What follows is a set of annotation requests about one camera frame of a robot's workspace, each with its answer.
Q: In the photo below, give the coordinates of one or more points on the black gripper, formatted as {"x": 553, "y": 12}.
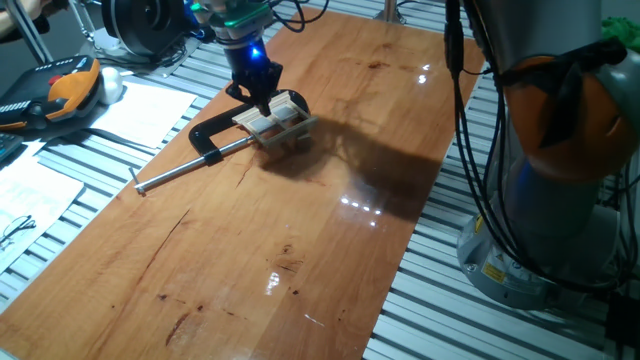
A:
{"x": 252, "y": 62}

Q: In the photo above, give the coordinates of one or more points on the miniature wooden sliding window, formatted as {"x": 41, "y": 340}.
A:
{"x": 290, "y": 131}

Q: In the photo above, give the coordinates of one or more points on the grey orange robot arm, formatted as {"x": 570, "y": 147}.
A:
{"x": 550, "y": 225}

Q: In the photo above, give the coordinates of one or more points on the person's bare forearm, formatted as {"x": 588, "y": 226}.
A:
{"x": 17, "y": 12}

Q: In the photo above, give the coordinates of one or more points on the small wooden block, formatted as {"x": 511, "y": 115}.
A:
{"x": 305, "y": 141}

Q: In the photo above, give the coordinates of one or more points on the black C-clamp with steel screw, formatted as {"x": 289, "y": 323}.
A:
{"x": 200, "y": 135}

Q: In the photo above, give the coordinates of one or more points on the white paper sheet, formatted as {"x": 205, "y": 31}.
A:
{"x": 145, "y": 112}
{"x": 40, "y": 195}

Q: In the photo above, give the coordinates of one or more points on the black filament spool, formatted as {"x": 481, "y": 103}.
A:
{"x": 130, "y": 25}

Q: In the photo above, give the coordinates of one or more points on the large wooden board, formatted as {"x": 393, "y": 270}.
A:
{"x": 250, "y": 250}

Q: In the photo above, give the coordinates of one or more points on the thin metal rod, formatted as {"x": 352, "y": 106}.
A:
{"x": 82, "y": 17}

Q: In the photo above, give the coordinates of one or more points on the black orange teach pendant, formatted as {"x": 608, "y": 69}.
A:
{"x": 45, "y": 95}

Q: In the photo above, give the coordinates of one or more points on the black eyeglasses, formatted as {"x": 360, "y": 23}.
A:
{"x": 20, "y": 225}

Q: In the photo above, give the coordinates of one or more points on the green cloth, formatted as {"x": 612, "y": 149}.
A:
{"x": 622, "y": 32}

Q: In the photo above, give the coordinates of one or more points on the aluminium frame post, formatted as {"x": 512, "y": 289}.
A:
{"x": 390, "y": 10}
{"x": 27, "y": 30}

